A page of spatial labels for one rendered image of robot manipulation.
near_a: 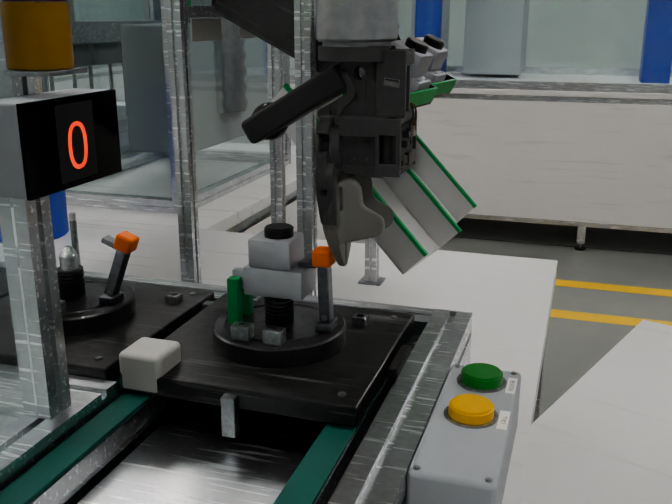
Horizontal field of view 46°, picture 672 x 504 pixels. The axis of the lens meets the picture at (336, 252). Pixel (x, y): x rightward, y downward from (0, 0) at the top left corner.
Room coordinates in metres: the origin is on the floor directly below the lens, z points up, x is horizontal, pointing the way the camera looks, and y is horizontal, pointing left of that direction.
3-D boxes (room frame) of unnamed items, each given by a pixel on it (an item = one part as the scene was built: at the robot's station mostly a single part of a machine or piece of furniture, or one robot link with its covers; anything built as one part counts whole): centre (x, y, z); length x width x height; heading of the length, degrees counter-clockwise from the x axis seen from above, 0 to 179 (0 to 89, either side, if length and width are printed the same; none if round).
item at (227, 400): (0.65, 0.10, 0.95); 0.01 x 0.01 x 0.04; 72
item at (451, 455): (0.63, -0.12, 0.93); 0.21 x 0.07 x 0.06; 162
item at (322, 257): (0.76, 0.02, 1.04); 0.04 x 0.02 x 0.08; 72
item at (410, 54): (0.75, -0.03, 1.21); 0.09 x 0.08 x 0.12; 72
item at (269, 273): (0.78, 0.07, 1.06); 0.08 x 0.04 x 0.07; 72
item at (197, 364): (0.77, 0.06, 0.96); 0.24 x 0.24 x 0.02; 72
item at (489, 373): (0.69, -0.14, 0.96); 0.04 x 0.04 x 0.02
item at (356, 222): (0.73, -0.02, 1.11); 0.06 x 0.03 x 0.09; 72
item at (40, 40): (0.63, 0.23, 1.28); 0.05 x 0.05 x 0.05
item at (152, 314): (0.85, 0.30, 1.01); 0.24 x 0.24 x 0.13; 72
